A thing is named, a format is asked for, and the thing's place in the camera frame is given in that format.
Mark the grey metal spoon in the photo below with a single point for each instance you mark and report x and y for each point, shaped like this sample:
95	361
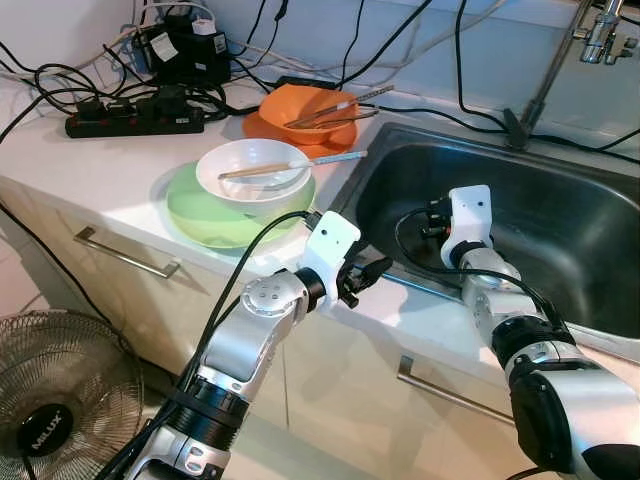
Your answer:
360	113

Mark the white ceramic bowl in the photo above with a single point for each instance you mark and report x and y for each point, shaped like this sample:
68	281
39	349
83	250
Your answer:
255	150

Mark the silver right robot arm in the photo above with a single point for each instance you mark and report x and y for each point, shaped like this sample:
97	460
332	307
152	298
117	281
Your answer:
580	400

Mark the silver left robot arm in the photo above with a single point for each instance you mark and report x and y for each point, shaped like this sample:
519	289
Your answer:
235	340

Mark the cream kitchen base cabinet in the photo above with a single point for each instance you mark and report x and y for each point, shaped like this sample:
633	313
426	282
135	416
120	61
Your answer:
350	400

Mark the chrome kitchen faucet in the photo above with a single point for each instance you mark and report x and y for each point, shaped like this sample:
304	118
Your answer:
518	128

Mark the stainless steel sink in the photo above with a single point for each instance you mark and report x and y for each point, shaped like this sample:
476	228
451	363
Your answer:
560	230

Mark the orange plastic plate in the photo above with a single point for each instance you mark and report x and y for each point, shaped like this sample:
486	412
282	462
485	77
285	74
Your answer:
340	142

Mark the brown and pale chopstick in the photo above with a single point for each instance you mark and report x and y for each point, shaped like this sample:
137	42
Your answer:
265	173
260	169

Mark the dark metal chopstick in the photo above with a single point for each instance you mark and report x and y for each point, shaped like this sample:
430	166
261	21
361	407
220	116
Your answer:
375	93
345	108

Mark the light green plate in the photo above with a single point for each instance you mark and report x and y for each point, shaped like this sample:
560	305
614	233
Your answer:
200	220

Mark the orange plastic bowl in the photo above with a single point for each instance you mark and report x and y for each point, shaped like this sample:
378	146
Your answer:
285	105

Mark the flat black adapter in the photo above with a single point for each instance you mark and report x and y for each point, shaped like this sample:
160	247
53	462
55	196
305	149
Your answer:
300	81

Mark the black power strip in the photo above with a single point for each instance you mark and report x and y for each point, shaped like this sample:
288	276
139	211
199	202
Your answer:
130	122

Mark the black charger box white labels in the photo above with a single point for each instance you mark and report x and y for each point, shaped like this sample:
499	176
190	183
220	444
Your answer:
185	55

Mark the black floor fan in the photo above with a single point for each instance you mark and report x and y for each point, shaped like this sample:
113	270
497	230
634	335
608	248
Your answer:
45	435

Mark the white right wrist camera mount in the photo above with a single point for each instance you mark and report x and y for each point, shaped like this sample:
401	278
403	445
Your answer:
470	215

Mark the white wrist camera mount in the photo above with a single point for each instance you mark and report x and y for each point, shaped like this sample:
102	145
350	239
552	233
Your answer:
470	215
330	245

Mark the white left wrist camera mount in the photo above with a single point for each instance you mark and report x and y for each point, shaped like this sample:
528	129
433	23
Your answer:
330	245

